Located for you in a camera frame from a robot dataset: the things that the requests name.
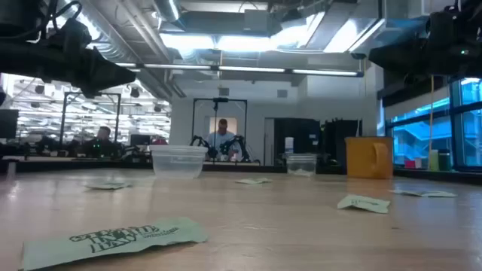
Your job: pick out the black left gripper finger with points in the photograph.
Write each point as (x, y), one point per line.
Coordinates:
(109, 71)

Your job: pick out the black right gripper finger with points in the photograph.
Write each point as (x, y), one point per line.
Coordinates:
(399, 56)

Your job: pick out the green stevia packet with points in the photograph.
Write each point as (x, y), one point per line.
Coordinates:
(254, 181)
(425, 193)
(363, 203)
(107, 185)
(113, 241)

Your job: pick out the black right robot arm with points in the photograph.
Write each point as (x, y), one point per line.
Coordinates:
(470, 15)

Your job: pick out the black background robot arm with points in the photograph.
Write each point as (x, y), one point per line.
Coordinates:
(239, 145)
(201, 143)

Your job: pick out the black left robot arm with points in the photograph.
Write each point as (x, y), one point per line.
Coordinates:
(19, 15)

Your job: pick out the linear ceiling light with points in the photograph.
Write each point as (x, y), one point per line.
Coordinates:
(251, 69)
(324, 72)
(177, 67)

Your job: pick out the black computer monitor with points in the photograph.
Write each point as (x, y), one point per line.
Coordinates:
(8, 123)

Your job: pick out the person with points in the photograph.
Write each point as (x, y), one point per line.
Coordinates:
(101, 141)
(222, 137)

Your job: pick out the light green cup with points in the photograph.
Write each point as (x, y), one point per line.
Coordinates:
(434, 161)

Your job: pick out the small red box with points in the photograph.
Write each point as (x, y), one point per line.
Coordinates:
(409, 164)

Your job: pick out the large clear plastic bin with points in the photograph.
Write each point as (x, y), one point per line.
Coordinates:
(177, 162)

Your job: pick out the black cabinet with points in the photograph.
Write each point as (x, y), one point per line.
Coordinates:
(297, 139)

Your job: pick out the white labelled container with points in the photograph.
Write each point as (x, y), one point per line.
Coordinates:
(289, 145)

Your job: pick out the small clear plastic bin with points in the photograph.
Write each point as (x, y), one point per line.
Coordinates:
(301, 163)

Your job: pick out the grey ceiling box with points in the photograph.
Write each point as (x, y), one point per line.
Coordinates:
(256, 20)

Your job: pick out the white sweetener packet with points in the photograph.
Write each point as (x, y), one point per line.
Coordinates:
(303, 172)

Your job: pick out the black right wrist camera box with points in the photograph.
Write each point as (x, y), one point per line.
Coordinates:
(442, 26)

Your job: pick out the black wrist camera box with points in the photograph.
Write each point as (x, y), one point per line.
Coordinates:
(442, 26)
(71, 34)

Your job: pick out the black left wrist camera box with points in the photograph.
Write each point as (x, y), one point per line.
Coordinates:
(71, 34)

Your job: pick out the black metal rig frame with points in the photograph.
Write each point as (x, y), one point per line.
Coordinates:
(193, 120)
(62, 116)

